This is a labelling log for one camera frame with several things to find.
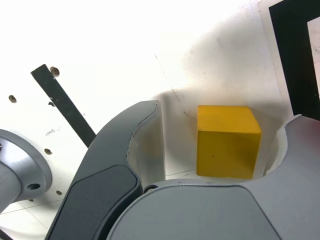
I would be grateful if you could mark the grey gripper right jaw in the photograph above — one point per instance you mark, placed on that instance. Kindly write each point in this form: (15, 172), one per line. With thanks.
(225, 212)

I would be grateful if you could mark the black tape square outline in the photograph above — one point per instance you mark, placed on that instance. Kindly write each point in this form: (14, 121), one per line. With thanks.
(287, 50)

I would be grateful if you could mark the yellow cube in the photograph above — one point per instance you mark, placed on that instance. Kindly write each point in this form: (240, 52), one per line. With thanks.
(225, 145)

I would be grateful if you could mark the black tape strip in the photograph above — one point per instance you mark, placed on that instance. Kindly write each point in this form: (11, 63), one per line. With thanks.
(62, 100)

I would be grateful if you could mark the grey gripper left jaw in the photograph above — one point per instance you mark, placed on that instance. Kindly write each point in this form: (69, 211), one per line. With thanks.
(100, 175)

